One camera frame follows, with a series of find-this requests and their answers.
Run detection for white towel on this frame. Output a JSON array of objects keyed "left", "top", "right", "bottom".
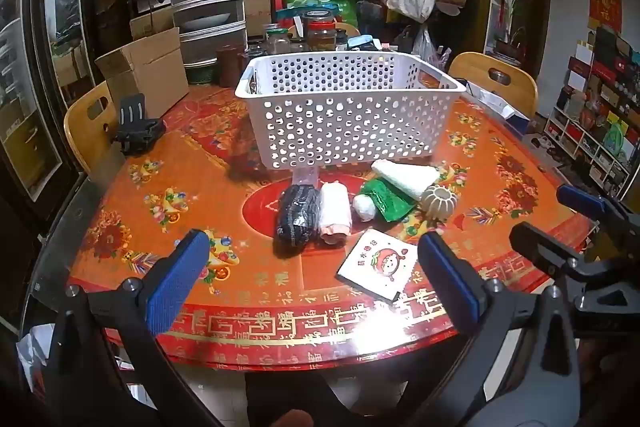
[{"left": 371, "top": 159, "right": 441, "bottom": 202}]

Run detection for black cloth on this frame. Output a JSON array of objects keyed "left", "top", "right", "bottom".
[{"left": 273, "top": 184, "right": 321, "bottom": 258}]

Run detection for shelf of gift boxes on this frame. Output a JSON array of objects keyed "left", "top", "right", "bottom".
[{"left": 542, "top": 27, "right": 640, "bottom": 202}]

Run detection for white cartoon tomato sachet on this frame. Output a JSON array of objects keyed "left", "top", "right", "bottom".
[{"left": 336, "top": 228, "right": 418, "bottom": 303}]

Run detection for white plastic bag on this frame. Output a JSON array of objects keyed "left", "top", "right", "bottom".
[{"left": 412, "top": 24, "right": 441, "bottom": 62}]

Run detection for dark glass cabinet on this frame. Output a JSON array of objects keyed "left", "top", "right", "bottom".
[{"left": 0, "top": 0, "right": 101, "bottom": 228}]

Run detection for red printed tablecloth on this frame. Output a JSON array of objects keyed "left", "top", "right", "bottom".
[{"left": 67, "top": 77, "right": 601, "bottom": 373}]

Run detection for small cardboard box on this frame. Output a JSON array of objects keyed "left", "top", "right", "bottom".
[{"left": 244, "top": 0, "right": 273, "bottom": 38}]

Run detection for black clamp mount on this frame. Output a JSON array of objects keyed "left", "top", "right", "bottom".
[{"left": 111, "top": 93, "right": 167, "bottom": 156}]

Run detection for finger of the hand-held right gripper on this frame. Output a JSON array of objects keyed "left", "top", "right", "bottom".
[
  {"left": 509, "top": 221, "right": 608, "bottom": 294},
  {"left": 556, "top": 183, "right": 640, "bottom": 239}
]

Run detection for white and pink cloth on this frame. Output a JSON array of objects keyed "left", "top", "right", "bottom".
[{"left": 316, "top": 182, "right": 352, "bottom": 247}]

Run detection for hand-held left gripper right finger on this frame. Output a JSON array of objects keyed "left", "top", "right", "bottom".
[{"left": 418, "top": 232, "right": 582, "bottom": 427}]

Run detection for wooden chair with slot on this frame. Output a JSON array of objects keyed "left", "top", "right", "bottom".
[
  {"left": 64, "top": 81, "right": 121, "bottom": 175},
  {"left": 447, "top": 52, "right": 539, "bottom": 120}
]

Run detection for open cardboard box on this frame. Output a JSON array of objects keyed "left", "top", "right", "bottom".
[{"left": 95, "top": 27, "right": 190, "bottom": 120}]

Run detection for white perforated plastic basket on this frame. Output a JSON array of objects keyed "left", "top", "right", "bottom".
[{"left": 235, "top": 52, "right": 467, "bottom": 171}]

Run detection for green foil packet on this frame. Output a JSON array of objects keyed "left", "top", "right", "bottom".
[{"left": 361, "top": 177, "right": 418, "bottom": 223}]

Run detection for grey ribbed round sponge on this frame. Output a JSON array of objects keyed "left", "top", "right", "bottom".
[{"left": 420, "top": 186, "right": 459, "bottom": 222}]

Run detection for brown canister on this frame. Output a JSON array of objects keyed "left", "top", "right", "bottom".
[{"left": 216, "top": 46, "right": 246, "bottom": 88}]

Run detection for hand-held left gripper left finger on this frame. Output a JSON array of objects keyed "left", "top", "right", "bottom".
[{"left": 44, "top": 229, "right": 222, "bottom": 427}]

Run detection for white papers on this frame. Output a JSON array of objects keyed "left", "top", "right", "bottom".
[{"left": 467, "top": 82, "right": 516, "bottom": 118}]

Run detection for small white ball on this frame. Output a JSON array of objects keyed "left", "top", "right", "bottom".
[{"left": 352, "top": 193, "right": 377, "bottom": 222}]

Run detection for glass jar with red label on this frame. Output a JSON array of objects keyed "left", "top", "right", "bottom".
[{"left": 305, "top": 10, "right": 338, "bottom": 52}]

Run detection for small glass jar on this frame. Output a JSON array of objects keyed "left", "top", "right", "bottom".
[{"left": 265, "top": 28, "right": 292, "bottom": 55}]

